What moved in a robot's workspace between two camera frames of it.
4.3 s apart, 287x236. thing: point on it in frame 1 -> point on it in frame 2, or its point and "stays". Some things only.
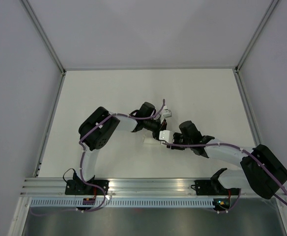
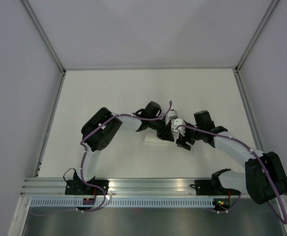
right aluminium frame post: [271, 8] stays
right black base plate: [213, 188] stays
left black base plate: [78, 187] stays
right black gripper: [175, 147] -> [181, 141]
